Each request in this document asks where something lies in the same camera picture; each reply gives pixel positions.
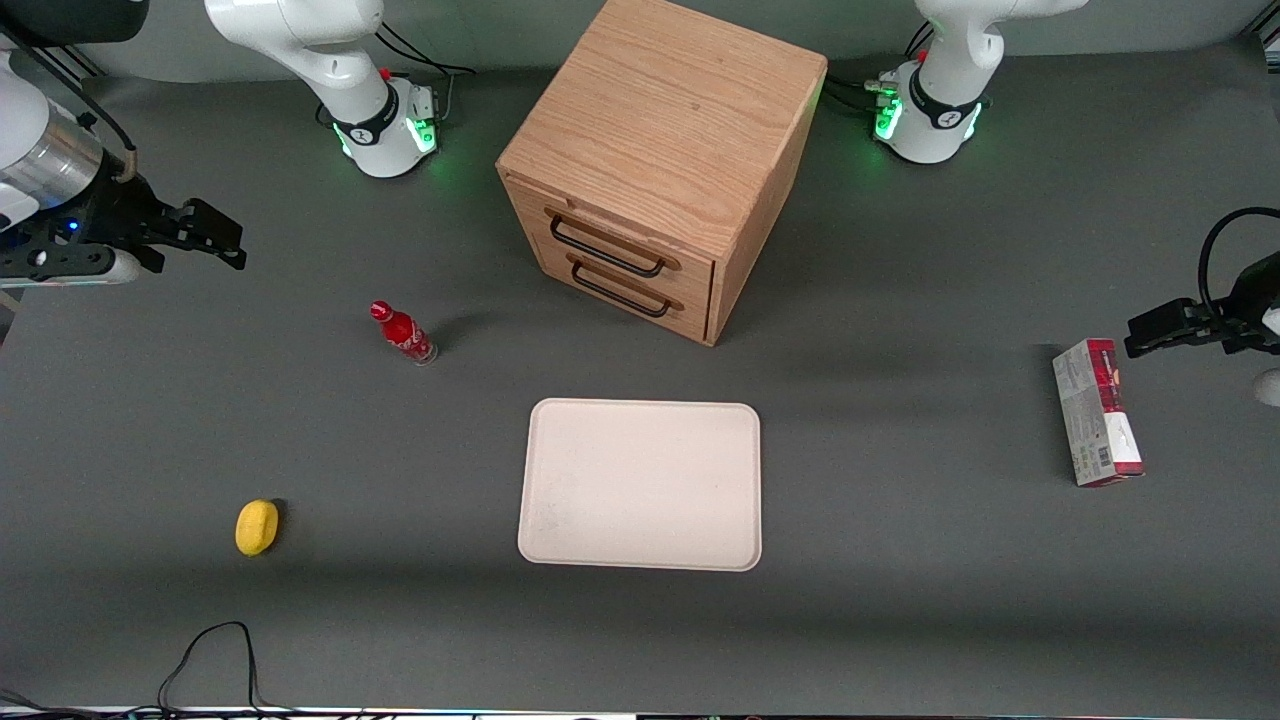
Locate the black cable at arm base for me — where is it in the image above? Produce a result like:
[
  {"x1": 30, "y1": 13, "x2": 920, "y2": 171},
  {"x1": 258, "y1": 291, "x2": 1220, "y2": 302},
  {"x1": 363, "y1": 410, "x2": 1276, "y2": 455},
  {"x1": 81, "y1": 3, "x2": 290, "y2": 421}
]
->
[
  {"x1": 375, "y1": 22, "x2": 477, "y2": 126},
  {"x1": 822, "y1": 22, "x2": 937, "y2": 117}
]

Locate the wooden drawer cabinet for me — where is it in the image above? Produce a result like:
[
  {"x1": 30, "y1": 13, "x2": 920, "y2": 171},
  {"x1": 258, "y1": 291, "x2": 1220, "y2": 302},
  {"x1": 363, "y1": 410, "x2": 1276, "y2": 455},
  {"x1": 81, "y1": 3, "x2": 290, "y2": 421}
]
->
[{"x1": 496, "y1": 0, "x2": 829, "y2": 348}]

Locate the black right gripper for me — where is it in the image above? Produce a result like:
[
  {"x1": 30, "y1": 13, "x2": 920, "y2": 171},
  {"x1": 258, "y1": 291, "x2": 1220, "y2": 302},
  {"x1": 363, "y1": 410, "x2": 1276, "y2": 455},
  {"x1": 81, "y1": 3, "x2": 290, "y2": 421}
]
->
[{"x1": 0, "y1": 176, "x2": 248, "y2": 278}]

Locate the black cable at right arm base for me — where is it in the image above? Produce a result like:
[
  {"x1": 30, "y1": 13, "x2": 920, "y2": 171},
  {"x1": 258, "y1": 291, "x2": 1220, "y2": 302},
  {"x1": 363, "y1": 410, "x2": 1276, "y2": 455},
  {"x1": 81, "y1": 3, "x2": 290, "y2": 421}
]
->
[{"x1": 375, "y1": 22, "x2": 477, "y2": 126}]

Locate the white red carton box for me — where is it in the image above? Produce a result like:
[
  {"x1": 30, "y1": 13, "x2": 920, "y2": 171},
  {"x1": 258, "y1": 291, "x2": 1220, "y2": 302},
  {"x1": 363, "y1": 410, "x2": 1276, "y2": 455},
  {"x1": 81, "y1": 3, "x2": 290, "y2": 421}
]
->
[{"x1": 1052, "y1": 338, "x2": 1146, "y2": 489}]

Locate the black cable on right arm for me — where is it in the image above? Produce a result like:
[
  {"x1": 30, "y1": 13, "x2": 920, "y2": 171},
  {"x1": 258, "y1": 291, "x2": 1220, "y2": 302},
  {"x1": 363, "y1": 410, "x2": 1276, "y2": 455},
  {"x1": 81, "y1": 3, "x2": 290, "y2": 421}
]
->
[{"x1": 0, "y1": 25, "x2": 138, "y2": 186}]

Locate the yellow lemon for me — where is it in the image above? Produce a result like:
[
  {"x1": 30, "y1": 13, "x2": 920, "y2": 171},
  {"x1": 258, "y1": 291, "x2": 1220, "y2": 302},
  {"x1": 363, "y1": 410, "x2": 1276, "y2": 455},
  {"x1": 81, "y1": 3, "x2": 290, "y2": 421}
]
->
[{"x1": 235, "y1": 499, "x2": 280, "y2": 557}]

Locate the wooden drawer with short handle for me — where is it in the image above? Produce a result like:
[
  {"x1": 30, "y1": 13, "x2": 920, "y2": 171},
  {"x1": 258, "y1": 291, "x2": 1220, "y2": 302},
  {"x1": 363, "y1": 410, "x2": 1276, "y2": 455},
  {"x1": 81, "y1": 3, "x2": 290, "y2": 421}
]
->
[{"x1": 530, "y1": 237, "x2": 715, "y2": 347}]

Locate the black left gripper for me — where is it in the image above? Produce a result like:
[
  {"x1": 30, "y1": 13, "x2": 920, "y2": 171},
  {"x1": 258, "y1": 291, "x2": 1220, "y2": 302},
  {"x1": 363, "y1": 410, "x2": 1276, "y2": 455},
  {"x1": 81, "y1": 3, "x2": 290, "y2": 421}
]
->
[{"x1": 1124, "y1": 254, "x2": 1280, "y2": 360}]

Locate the black looped cable at table edge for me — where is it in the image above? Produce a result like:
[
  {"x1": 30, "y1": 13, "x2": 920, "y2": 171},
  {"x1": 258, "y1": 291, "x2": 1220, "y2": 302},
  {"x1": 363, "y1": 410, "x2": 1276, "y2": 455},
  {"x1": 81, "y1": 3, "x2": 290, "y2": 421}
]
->
[{"x1": 0, "y1": 621, "x2": 301, "y2": 720}]

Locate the black cable at left arm base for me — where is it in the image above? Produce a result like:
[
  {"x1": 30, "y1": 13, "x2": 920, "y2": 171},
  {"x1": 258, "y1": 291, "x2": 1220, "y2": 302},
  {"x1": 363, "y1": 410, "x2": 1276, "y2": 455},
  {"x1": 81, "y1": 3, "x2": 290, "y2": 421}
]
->
[{"x1": 822, "y1": 22, "x2": 937, "y2": 117}]

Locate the beige rectangular tray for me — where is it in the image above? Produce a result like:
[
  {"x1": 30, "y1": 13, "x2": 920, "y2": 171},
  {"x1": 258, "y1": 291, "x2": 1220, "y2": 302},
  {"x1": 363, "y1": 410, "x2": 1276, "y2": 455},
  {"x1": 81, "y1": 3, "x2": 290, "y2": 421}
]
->
[{"x1": 517, "y1": 398, "x2": 763, "y2": 573}]

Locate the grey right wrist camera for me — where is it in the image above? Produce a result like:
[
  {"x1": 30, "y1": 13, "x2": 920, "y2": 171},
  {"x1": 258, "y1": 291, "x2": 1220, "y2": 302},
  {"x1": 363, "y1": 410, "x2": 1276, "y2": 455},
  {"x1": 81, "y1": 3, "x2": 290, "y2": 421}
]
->
[{"x1": 0, "y1": 250, "x2": 142, "y2": 289}]

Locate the red soda bottle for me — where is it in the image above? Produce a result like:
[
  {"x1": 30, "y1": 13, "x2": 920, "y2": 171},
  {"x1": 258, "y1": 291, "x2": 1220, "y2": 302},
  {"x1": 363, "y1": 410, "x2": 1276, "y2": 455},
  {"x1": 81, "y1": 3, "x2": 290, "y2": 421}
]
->
[{"x1": 369, "y1": 300, "x2": 439, "y2": 367}]

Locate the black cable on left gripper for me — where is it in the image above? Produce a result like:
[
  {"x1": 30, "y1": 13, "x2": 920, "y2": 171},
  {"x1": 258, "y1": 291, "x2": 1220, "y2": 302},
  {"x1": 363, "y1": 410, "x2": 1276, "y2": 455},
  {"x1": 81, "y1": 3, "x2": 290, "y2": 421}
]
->
[{"x1": 1197, "y1": 207, "x2": 1280, "y2": 323}]

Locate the wooden drawer with long handle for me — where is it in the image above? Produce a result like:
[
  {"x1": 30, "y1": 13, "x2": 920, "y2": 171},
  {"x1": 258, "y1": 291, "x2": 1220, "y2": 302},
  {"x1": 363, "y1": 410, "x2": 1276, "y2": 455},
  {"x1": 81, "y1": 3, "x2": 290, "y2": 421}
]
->
[{"x1": 505, "y1": 172, "x2": 717, "y2": 301}]

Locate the black wire drawer handle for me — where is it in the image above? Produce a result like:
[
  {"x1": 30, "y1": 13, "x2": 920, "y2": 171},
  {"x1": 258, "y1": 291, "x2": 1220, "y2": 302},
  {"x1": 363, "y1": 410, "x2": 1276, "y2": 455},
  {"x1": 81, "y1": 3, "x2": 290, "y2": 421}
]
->
[
  {"x1": 570, "y1": 260, "x2": 674, "y2": 320},
  {"x1": 548, "y1": 215, "x2": 667, "y2": 280}
]

